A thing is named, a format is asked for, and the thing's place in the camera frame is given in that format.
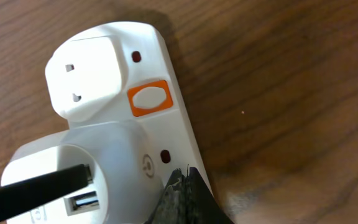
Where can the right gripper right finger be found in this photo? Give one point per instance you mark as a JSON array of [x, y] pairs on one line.
[[201, 207]]

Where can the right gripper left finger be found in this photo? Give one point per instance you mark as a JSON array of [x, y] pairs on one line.
[[171, 207]]

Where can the white power strip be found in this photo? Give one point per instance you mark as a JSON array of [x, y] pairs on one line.
[[116, 86]]

